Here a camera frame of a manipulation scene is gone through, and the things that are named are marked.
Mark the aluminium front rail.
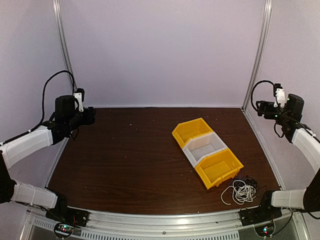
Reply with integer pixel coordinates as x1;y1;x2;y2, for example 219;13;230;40
18;207;311;240

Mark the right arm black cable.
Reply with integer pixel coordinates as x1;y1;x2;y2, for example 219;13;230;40
250;80;276;113

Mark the right frame post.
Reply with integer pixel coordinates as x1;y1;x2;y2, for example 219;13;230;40
241;0;272;112

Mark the right circuit board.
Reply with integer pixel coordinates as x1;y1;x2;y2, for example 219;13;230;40
255;225;275;237

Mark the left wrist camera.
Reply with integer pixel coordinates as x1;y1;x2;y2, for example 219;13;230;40
73;88;85;112

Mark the thin black cable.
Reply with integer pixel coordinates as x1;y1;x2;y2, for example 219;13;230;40
232;174;267;193

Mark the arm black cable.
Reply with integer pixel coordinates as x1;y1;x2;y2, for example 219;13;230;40
250;80;276;113
39;70;78;126

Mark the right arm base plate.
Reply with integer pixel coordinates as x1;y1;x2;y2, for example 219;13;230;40
239;206;283;227

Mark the circuit board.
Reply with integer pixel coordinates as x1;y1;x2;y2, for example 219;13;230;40
53;222;74;238
255;225;275;237

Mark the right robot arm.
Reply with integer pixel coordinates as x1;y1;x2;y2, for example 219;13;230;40
255;93;320;221

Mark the white bin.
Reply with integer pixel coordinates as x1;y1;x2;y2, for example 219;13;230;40
182;132;228;169

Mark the frame post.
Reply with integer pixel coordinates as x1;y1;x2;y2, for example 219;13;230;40
52;0;74;75
241;0;272;112

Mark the left frame post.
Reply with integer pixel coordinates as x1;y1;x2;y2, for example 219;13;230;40
52;0;74;75

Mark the white cable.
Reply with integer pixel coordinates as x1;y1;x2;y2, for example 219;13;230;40
220;178;258;206

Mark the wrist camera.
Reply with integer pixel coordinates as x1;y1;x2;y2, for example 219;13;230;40
273;83;287;108
73;88;85;112

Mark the yellow bin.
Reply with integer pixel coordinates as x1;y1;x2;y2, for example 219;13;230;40
195;148;244;190
171;117;214;149

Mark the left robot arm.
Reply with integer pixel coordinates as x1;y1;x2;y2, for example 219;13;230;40
0;92;96;222

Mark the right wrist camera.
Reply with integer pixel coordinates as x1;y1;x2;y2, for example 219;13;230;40
273;83;287;108

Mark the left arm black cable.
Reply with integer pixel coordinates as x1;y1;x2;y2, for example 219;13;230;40
39;70;78;126

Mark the left circuit board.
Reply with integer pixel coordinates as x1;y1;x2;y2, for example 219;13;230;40
53;222;74;238

